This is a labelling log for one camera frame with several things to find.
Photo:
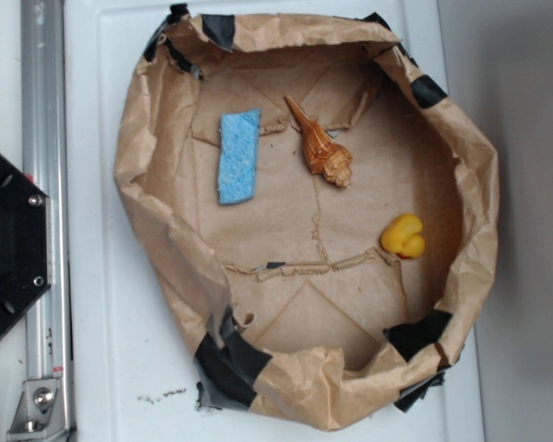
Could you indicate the brown spiral seashell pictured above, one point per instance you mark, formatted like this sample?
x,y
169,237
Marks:
x,y
322,154

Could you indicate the metal corner bracket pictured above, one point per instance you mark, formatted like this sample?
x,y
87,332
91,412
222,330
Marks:
x,y
40,411

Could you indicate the aluminium extrusion rail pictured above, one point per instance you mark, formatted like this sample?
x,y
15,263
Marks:
x,y
48,322

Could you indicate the blue sponge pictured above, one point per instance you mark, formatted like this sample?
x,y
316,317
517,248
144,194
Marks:
x,y
239,133

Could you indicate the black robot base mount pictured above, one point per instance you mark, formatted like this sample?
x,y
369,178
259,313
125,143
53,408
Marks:
x,y
24,251

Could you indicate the brown paper bag tray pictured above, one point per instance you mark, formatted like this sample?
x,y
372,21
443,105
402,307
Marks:
x,y
288,303

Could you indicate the yellow rubber duck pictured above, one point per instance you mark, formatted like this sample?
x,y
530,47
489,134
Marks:
x,y
402,237

